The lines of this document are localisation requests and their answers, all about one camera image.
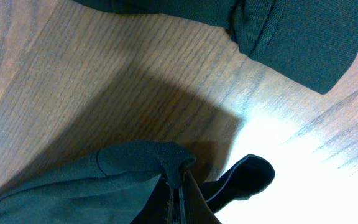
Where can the black leggings with red waistband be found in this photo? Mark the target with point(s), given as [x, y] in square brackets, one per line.
[257, 99]

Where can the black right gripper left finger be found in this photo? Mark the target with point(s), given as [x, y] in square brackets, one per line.
[159, 207]

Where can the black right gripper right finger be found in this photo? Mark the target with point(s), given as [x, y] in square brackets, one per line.
[192, 207]

